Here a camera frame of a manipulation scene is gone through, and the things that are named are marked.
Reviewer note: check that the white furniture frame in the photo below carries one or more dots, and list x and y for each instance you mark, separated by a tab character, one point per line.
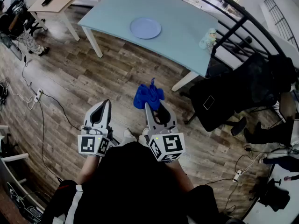
14	157

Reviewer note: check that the pale blue big plate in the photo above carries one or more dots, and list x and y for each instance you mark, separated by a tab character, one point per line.
145	28

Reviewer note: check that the black bag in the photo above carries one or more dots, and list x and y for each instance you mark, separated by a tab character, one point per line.
275	197

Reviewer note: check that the white table leg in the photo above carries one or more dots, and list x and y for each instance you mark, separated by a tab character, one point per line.
184	81
93	42

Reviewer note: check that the blue cloth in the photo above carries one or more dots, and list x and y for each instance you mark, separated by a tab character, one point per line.
147	97

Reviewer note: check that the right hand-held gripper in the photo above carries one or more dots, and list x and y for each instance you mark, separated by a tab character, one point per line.
171	143

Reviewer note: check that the black window grille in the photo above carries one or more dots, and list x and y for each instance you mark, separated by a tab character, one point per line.
278	20

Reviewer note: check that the person's left forearm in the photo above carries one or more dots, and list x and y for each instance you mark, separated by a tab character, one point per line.
87	169

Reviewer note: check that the person's black shirt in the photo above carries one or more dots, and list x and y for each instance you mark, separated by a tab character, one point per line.
130	183

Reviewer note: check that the white desk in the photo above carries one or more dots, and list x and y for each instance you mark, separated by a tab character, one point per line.
261	216

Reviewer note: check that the black smartphone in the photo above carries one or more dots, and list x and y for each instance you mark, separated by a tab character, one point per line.
208	102

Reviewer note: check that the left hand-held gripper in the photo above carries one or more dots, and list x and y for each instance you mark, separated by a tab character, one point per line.
87	144

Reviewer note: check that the small plush toy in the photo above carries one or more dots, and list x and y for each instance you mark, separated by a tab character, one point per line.
208	39

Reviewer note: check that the black office chair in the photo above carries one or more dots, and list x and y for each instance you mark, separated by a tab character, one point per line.
252	83

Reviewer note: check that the person's right forearm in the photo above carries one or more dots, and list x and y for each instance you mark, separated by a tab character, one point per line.
178	176

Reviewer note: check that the grey office chair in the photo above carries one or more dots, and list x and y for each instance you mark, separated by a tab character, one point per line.
11	46

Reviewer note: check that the white power strip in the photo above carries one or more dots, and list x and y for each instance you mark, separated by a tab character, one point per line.
237	176
38	95

